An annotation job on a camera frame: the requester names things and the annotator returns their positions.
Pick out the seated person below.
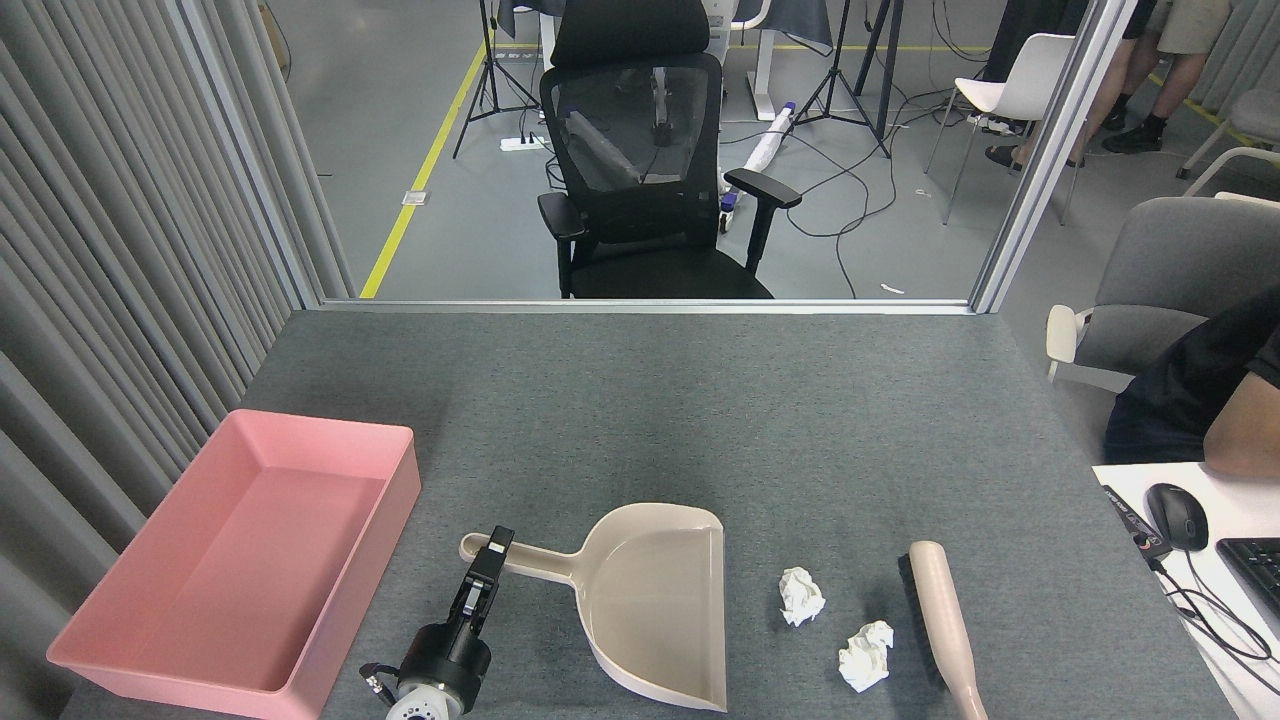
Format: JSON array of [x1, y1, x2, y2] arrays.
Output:
[[1103, 287, 1280, 478]]

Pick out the small white paper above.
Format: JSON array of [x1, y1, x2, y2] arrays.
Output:
[[779, 567, 827, 627]]

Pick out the beige plastic dustpan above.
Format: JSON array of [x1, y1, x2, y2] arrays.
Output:
[[459, 502, 728, 713]]

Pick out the large white paper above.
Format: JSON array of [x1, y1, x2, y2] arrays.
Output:
[[838, 620, 895, 693]]

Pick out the black mesh office chair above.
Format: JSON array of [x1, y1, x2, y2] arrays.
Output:
[[537, 0, 803, 299]]

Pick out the white desk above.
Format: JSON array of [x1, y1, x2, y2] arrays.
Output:
[[1092, 460, 1280, 720]]

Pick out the silver frame post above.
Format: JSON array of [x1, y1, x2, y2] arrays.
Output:
[[970, 0, 1141, 314], [165, 0, 356, 306]]

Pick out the black desk cables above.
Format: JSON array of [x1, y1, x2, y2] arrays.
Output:
[[1150, 550, 1280, 666]]

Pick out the black computer mouse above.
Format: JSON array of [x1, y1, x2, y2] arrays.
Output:
[[1146, 483, 1210, 552]]

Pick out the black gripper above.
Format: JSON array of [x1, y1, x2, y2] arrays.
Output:
[[400, 526, 516, 713]]

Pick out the black tripod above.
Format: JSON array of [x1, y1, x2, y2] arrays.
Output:
[[795, 0, 906, 159], [452, 0, 541, 159]]

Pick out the white roll with blue ends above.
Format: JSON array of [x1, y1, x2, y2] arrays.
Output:
[[718, 100, 798, 233]]

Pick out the standing person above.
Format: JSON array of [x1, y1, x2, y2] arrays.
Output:
[[1095, 0, 1241, 156]]

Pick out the beige hand brush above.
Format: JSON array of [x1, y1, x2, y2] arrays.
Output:
[[897, 541, 991, 720]]

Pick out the grey chair with white frame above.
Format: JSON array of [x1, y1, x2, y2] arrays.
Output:
[[1177, 88, 1280, 196]]

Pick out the grey pleated curtain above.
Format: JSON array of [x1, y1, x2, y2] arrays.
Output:
[[0, 0, 321, 720]]

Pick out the black keyboard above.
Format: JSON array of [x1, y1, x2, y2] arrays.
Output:
[[1216, 537, 1280, 619]]

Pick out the silver frame rail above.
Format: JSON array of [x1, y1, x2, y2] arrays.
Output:
[[320, 297, 976, 316]]

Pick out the white plastic chair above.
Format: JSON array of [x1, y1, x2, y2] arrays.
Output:
[[925, 33, 1091, 226]]

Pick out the grey upholstered armchair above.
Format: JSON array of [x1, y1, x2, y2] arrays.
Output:
[[1046, 192, 1280, 393]]

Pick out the pink plastic bin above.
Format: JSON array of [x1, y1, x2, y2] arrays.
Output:
[[46, 409, 422, 719]]

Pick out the black device with red button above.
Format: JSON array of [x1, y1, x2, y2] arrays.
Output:
[[1102, 485, 1173, 561]]

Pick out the black floor cable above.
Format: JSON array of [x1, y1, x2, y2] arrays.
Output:
[[720, 60, 991, 299]]

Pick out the white stand leg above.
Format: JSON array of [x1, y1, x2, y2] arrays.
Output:
[[748, 28, 783, 123]]

